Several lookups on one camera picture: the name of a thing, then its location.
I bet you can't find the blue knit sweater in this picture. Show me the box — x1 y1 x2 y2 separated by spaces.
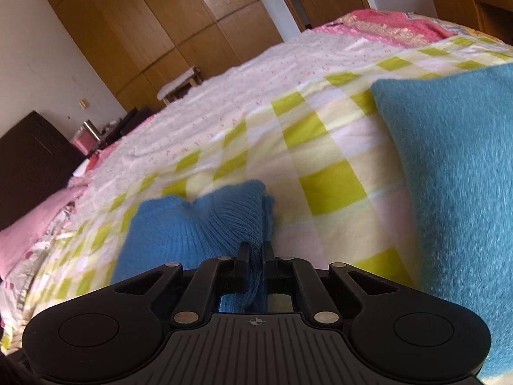
110 180 277 314

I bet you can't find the pink storage box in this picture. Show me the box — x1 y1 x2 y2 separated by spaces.
71 126 99 156

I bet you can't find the dark brown headboard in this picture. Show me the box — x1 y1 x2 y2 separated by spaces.
0 111 88 232

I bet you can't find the pink patchwork quilt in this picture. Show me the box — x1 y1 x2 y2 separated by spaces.
312 8 475 48

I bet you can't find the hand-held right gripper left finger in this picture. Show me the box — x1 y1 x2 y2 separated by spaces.
114 243 251 327

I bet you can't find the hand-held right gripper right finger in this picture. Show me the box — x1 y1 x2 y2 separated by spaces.
262 243 401 325

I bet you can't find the white floral blanket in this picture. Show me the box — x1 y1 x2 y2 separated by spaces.
67 28 425 195

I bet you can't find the wooden shelf unit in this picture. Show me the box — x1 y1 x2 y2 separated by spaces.
423 0 513 46

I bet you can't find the wooden wardrobe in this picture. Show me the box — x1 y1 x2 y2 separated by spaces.
39 0 286 114

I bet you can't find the dark wooden nightstand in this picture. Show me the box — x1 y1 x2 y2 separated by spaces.
95 105 156 150

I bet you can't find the grey-white pillow with pink dots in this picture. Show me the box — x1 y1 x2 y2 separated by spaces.
18 202 79 267

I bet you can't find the wooden stool with white cushion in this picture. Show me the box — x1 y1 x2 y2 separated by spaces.
157 66 202 106

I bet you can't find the yellow-green checked bed sheet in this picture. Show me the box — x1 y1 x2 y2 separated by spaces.
0 36 513 385

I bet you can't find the teal fuzzy cloth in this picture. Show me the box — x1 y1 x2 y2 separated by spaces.
369 63 513 378

